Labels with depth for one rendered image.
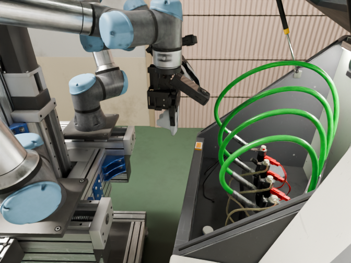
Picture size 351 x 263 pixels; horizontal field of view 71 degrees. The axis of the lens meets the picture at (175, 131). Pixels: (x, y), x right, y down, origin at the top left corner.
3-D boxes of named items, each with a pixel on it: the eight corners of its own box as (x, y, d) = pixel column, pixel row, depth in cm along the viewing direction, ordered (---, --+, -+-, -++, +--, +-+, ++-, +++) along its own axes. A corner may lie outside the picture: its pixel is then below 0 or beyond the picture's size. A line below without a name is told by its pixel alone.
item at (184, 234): (195, 161, 133) (196, 136, 125) (203, 162, 132) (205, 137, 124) (174, 276, 81) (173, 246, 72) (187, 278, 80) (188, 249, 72)
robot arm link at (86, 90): (69, 105, 113) (61, 76, 106) (95, 97, 121) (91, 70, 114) (80, 113, 106) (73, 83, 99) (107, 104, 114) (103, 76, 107)
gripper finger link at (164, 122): (158, 133, 76) (156, 106, 71) (177, 135, 75) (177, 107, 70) (155, 138, 73) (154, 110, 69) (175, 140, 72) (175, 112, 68)
